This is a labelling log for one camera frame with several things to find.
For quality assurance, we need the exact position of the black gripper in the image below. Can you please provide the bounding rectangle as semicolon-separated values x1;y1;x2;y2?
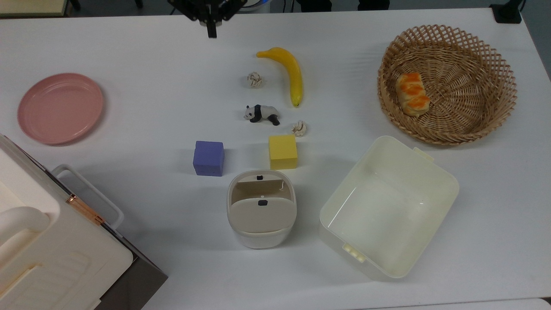
167;0;248;38

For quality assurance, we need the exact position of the beige dustbin lid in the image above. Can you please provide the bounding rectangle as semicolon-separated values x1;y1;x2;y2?
228;195;297;234

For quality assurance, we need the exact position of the beige desktop dustbin body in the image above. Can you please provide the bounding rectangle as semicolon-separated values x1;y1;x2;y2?
227;169;297;250

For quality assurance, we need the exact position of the yellow toy banana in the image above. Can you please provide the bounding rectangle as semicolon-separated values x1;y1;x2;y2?
256;46;303;108

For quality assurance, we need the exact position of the black white panda figurine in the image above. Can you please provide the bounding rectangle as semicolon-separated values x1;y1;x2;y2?
244;104;281;126

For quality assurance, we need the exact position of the purple foam cube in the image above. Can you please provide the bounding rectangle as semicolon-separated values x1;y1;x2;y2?
192;140;225;177

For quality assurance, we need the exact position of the yellow foam cube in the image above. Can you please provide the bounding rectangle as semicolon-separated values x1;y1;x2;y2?
269;135;298;171

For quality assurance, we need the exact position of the pink round plate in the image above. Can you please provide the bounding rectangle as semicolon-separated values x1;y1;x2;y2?
17;72;105;146

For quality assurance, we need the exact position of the beige wooden desk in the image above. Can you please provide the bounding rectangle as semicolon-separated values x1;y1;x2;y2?
0;0;70;18

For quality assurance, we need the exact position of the orange glazed toy bread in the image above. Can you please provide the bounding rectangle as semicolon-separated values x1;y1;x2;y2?
395;72;431;118

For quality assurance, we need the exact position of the cream plastic storage box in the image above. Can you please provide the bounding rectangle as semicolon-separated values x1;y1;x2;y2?
319;136;460;280

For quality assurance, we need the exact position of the woven wicker basket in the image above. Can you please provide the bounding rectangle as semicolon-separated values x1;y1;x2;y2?
378;25;517;146

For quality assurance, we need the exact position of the cream plastic cabinet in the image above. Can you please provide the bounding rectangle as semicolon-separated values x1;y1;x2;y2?
0;136;134;310

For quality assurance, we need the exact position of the white drawer handle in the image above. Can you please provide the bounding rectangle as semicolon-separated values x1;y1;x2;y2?
51;164;125;231

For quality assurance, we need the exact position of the copper cabinet door handle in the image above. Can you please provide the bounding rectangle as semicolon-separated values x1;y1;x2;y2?
65;194;105;226

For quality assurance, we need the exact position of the black camera stand base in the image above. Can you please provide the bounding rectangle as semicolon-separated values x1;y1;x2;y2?
490;0;524;24

